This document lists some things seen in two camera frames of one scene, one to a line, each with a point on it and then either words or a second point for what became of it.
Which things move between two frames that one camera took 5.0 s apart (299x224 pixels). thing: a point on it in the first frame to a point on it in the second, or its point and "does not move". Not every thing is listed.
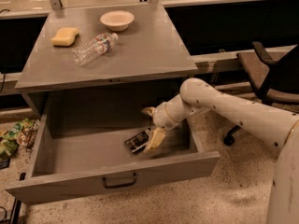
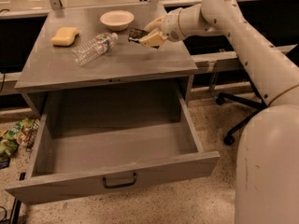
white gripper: [161, 116] to [170, 26]
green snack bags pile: [21, 133] does not move
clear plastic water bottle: [93, 48] does not move
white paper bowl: [118, 20] does not move
